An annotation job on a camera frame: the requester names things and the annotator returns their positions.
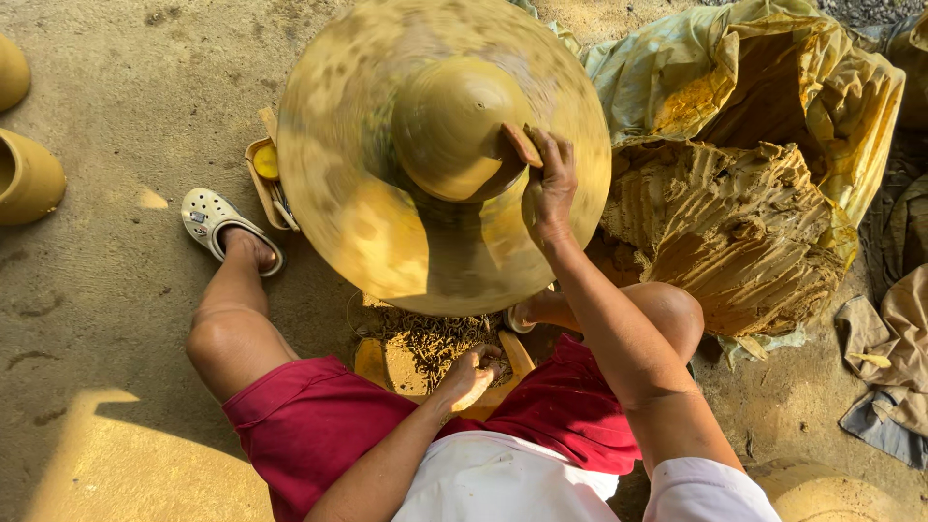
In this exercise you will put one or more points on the wooden modelling sticks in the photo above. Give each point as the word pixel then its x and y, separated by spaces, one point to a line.
pixel 285 210

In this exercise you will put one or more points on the round yellow sponge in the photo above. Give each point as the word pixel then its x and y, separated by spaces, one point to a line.
pixel 265 162

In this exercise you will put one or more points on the white shirt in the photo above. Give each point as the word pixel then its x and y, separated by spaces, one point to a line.
pixel 500 478

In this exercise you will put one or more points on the heap of clay trimmings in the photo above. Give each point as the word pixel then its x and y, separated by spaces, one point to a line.
pixel 435 337

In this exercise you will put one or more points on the wooden tool tray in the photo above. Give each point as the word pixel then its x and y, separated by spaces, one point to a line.
pixel 259 190

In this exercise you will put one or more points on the large finished clay pot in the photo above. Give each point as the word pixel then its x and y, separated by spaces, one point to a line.
pixel 33 178

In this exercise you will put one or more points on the person's right fingers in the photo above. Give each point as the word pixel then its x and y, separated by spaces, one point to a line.
pixel 560 161

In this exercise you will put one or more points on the yellow clay-stained plastic sheet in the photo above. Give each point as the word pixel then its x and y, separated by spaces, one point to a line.
pixel 834 87

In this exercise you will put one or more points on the person's left fingers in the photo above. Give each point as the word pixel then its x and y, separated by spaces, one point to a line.
pixel 488 360

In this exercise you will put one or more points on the person's leg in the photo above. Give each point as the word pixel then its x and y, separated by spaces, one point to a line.
pixel 232 319
pixel 663 308

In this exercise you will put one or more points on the clay pot with rounded rim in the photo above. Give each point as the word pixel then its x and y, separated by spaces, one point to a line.
pixel 826 497

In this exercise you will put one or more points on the person's left leg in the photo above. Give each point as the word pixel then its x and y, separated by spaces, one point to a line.
pixel 232 319

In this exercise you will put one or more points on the white clog sandal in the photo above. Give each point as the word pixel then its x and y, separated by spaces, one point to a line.
pixel 207 217
pixel 516 324

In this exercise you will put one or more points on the person's right leg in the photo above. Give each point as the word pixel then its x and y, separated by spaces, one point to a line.
pixel 663 308

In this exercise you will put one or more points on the brown scraper tool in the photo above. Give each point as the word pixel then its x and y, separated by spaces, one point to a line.
pixel 522 143

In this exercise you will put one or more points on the person's right hand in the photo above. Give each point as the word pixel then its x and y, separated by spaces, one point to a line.
pixel 552 203

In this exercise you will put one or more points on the yellow wooden board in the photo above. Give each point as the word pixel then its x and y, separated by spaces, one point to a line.
pixel 381 366

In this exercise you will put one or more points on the red shorts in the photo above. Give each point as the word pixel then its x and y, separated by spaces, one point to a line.
pixel 312 428

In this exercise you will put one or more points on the small finished clay pot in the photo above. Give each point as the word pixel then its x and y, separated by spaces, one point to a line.
pixel 10 72

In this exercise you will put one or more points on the round clay-smeared potter's wheel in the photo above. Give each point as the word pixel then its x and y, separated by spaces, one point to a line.
pixel 341 181

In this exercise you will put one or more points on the wet yellow clay pot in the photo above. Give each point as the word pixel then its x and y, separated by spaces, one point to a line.
pixel 453 130

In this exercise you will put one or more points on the person's left hand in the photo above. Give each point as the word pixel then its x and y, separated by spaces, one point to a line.
pixel 464 381

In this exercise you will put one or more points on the large raw clay lump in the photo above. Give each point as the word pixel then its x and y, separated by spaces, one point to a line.
pixel 725 239

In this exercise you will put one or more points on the beige crumpled cloth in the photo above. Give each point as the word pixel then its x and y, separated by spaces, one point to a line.
pixel 895 348

